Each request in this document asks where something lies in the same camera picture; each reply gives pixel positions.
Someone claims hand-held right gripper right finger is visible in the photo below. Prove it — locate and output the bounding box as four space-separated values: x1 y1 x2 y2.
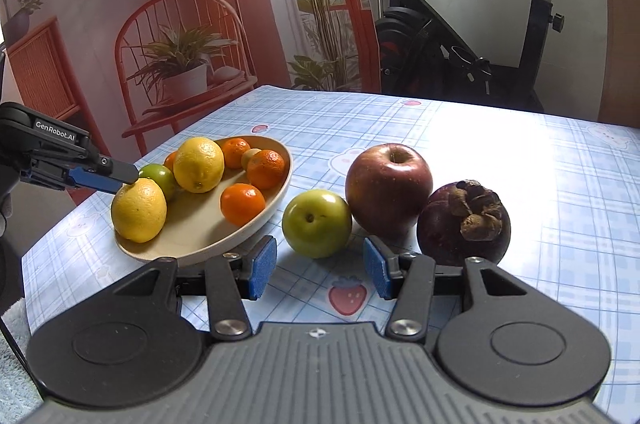
363 237 541 340

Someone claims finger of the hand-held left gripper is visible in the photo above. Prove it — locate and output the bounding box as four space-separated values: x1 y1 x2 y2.
67 154 139 194

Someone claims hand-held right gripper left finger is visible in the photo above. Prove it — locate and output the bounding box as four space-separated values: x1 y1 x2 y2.
100 235 277 340

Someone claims yellow lemon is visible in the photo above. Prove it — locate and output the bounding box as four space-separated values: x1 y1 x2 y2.
173 137 226 194
111 177 168 244

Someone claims green apple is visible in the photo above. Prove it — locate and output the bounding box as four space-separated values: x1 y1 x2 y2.
137 163 177 201
282 189 353 259

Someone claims cream round plate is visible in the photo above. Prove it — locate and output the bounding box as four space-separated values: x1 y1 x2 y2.
114 135 293 269

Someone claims red apple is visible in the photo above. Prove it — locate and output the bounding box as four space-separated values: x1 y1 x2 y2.
345 143 434 241

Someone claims dark purple mangosteen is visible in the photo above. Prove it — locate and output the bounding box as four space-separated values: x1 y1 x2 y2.
416 179 512 266

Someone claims blue checked tablecloth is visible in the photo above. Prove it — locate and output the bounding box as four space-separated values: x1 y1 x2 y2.
22 84 640 415

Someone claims grey towel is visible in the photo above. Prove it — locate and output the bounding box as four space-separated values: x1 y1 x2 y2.
0 297 48 410

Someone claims black exercise bike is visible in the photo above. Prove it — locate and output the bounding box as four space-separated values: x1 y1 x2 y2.
350 0 602 114

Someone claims light wooden cabinet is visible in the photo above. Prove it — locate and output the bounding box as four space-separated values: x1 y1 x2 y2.
597 0 640 127

